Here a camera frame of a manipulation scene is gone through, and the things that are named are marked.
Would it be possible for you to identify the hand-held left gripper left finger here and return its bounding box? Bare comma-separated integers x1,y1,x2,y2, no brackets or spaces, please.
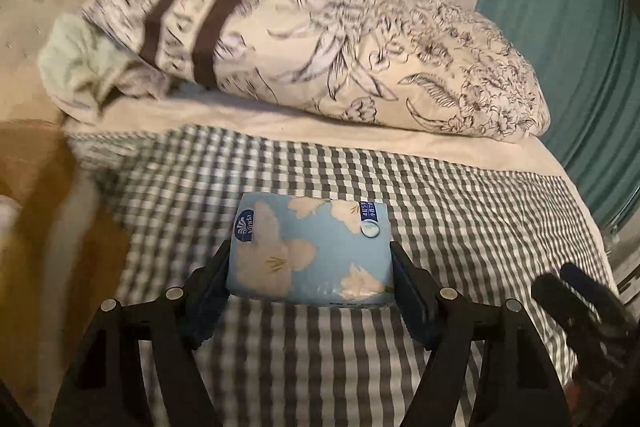
50,241,236,427

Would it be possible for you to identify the pale green towel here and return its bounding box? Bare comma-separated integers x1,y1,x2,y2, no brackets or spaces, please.
39,14,172,125

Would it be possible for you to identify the green checkered blanket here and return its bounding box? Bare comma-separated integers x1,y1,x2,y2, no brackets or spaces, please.
65,124,618,427

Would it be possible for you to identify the blue floral tissue pack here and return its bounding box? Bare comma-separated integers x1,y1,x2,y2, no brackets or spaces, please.
226,192,396,308

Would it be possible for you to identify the teal curtain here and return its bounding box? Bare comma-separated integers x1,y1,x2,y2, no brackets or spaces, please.
475,0,640,228

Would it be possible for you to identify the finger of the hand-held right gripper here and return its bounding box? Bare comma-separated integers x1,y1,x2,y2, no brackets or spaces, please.
560,262,632,338
531,273,603,348

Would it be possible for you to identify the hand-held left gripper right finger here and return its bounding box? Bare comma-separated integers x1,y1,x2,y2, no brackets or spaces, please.
389,241,571,427

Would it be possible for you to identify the brown cardboard box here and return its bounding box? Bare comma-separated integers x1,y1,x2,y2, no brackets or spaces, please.
0,119,132,408

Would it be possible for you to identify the floral print pillow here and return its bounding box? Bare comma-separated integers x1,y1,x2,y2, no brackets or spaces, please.
82,0,551,142

